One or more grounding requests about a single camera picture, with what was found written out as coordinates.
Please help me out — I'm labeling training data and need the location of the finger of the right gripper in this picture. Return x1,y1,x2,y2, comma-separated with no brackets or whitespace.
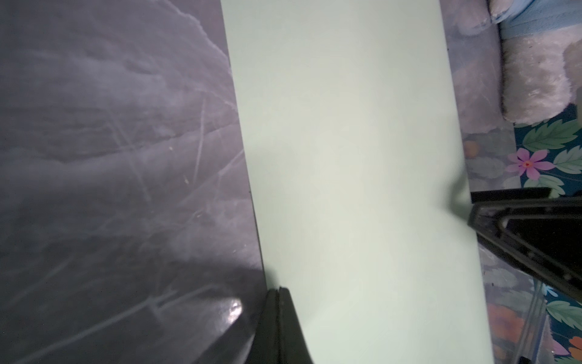
468,187,581,301

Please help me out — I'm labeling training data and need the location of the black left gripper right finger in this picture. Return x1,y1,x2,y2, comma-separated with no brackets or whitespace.
278,288,313,364

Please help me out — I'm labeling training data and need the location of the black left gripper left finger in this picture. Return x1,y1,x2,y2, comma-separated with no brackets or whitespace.
245,289,279,364

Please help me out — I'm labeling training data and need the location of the pale green paper sheet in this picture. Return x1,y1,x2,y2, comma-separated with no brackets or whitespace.
222,1,493,363

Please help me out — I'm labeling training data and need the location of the white teddy bear blue shirt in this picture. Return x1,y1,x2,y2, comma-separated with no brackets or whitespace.
489,0,581,124

